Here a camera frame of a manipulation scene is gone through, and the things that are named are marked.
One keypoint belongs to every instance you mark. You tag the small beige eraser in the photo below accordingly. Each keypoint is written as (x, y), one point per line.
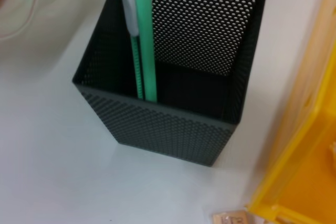
(231, 218)

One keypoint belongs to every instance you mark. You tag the yellow plastic bin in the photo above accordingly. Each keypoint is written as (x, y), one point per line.
(302, 155)

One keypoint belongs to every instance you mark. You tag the green pen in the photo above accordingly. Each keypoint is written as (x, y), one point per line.
(145, 37)

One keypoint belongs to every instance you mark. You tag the black mesh pen holder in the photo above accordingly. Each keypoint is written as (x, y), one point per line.
(162, 132)

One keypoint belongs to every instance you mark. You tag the green glass fruit bowl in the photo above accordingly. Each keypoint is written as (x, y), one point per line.
(21, 11)

